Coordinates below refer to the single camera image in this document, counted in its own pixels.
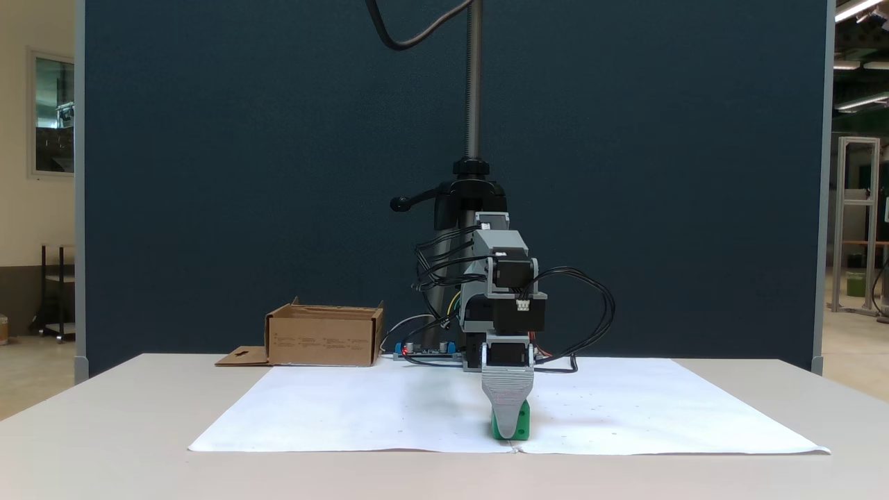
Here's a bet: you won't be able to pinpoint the dark blue partition panel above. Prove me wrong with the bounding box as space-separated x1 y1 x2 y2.
74 0 836 384

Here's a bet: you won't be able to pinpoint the white usb cable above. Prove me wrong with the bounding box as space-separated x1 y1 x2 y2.
380 314 436 352

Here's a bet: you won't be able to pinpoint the thick black power cable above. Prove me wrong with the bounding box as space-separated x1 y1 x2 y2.
533 353 579 375

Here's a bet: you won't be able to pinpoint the black shelf cart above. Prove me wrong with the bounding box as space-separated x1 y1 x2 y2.
31 242 76 343

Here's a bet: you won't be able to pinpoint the white paper sheet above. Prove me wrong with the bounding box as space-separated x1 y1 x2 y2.
513 357 832 456
188 360 519 454

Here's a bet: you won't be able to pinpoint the green dice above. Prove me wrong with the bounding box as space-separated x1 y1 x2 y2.
491 399 531 442

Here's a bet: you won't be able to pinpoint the framed wall window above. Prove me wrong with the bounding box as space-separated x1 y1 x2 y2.
27 47 76 179

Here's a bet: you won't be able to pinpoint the ceiling strip light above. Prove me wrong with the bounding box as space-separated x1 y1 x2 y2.
836 0 889 23

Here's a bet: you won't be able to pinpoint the brown cardboard box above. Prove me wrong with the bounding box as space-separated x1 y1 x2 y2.
215 297 385 368

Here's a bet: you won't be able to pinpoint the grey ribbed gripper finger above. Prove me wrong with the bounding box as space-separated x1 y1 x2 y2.
481 344 536 440

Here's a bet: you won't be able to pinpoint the black gripper loop cable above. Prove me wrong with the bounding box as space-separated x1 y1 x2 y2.
526 267 617 366

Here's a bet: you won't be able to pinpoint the aluminium profile frame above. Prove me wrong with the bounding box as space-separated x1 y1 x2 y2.
833 136 882 315

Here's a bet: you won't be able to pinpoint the black cable bundle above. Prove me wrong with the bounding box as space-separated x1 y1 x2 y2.
413 254 497 335

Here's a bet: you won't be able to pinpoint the black elbow loop cable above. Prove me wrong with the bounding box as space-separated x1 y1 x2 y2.
415 225 484 272

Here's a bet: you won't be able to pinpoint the blue circuit board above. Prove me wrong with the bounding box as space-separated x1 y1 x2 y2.
393 340 464 363

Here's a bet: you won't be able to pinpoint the black camera cable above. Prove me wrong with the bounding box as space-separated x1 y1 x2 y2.
365 0 475 51

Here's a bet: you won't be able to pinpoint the black camera stand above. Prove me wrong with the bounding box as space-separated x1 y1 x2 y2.
390 0 509 335

